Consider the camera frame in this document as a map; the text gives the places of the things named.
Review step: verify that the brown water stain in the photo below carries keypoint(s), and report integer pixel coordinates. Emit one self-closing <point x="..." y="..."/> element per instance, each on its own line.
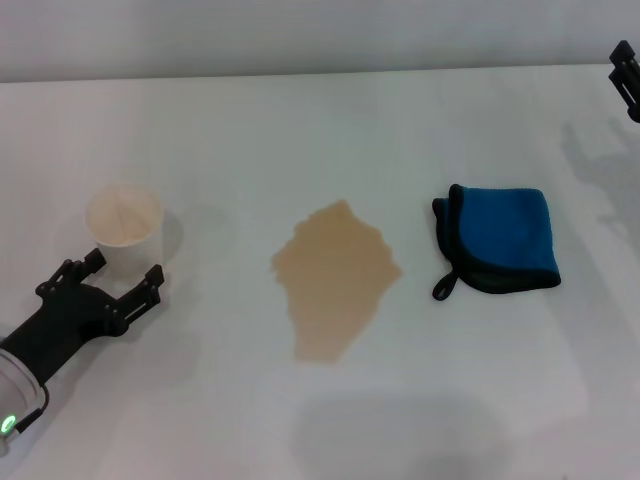
<point x="335" y="280"/>

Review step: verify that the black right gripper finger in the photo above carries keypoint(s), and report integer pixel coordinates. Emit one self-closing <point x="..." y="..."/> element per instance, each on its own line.
<point x="627" y="54"/>
<point x="631" y="97"/>

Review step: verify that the white paper cup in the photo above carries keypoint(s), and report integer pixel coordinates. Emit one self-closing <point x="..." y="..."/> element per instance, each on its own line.
<point x="130" y="250"/>

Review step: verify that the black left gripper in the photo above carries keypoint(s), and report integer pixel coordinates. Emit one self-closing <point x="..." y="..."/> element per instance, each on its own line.
<point x="65" y="320"/>

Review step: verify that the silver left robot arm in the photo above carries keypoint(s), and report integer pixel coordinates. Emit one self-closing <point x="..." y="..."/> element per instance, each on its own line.
<point x="12" y="390"/>

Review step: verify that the blue rag with black trim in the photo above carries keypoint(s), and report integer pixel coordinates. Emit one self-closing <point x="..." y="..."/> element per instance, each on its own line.
<point x="505" y="230"/>

